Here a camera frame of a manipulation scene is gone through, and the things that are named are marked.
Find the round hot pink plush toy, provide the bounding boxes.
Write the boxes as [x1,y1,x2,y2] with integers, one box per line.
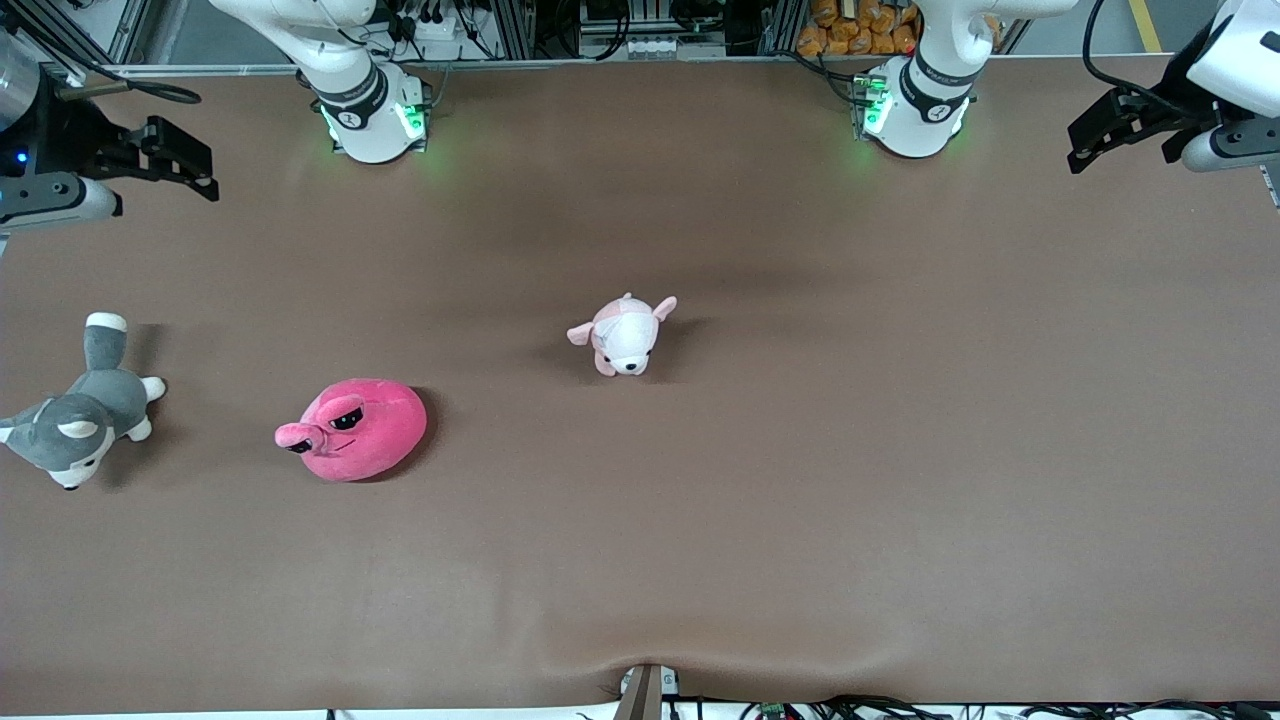
[275,378,428,483]

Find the grey white husky plush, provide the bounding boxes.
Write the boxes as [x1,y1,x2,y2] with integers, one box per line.
[0,312,167,490]

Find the orange packaged items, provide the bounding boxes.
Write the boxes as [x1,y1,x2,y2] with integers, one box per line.
[797,0,919,57]

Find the white power strip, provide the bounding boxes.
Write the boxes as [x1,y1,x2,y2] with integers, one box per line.
[395,8,471,43]

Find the pale pink white plush dog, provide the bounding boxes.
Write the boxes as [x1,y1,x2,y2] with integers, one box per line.
[566,292,678,378]

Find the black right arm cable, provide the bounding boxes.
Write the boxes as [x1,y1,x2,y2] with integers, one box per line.
[60,75,201,104]

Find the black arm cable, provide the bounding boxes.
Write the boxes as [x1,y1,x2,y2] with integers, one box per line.
[60,75,201,104]
[1083,0,1201,121]

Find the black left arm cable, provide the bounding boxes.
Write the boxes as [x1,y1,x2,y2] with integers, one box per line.
[1083,0,1201,121]

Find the aluminium frame post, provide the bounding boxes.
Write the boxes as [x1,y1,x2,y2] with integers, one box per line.
[758,0,806,56]
[492,0,536,59]

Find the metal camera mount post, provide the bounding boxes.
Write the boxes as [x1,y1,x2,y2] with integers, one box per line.
[612,663,681,720]

